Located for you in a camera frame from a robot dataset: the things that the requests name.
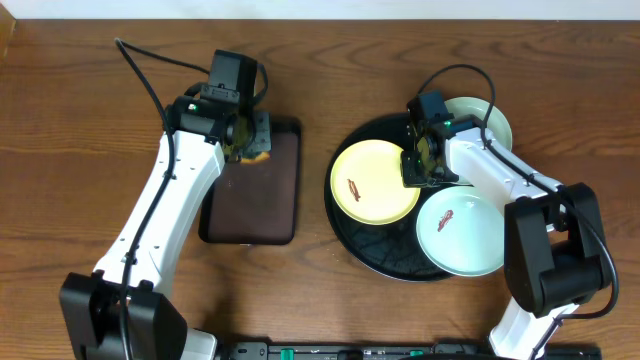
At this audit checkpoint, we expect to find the yellow plate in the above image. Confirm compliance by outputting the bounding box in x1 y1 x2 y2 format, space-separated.
329 139 420 225

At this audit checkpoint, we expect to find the mint plate with red stain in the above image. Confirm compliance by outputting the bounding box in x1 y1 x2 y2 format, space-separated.
416 186 504 277

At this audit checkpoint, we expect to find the pale green plate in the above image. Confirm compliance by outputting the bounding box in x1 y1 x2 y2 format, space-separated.
444 97 513 151

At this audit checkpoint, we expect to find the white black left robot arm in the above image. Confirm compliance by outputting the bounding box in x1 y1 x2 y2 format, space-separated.
59 89 271 359

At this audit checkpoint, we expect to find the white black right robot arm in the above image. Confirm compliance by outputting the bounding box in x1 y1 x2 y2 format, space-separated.
401 115 620 359

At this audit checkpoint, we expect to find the black rectangular tray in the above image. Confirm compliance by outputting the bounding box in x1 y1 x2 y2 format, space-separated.
198 116 302 245

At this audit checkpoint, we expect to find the black round tray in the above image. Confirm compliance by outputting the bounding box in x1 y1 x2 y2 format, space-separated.
324 113 454 283

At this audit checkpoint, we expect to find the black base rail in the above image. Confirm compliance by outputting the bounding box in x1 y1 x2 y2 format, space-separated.
214 340 604 360

